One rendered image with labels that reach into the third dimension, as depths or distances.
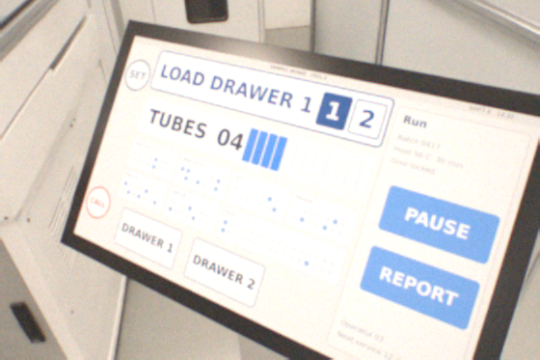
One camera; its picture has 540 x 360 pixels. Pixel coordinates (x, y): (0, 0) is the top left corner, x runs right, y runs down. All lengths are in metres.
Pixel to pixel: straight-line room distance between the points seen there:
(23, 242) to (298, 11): 3.58
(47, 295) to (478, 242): 0.95
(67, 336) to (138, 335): 0.49
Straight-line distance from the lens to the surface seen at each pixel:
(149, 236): 0.55
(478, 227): 0.43
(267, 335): 0.49
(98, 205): 0.61
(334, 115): 0.46
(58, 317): 1.22
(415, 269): 0.44
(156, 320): 1.74
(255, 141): 0.49
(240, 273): 0.49
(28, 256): 1.08
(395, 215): 0.44
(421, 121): 0.44
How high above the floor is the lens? 1.38
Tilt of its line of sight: 35 degrees down
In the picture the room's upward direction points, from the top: 2 degrees counter-clockwise
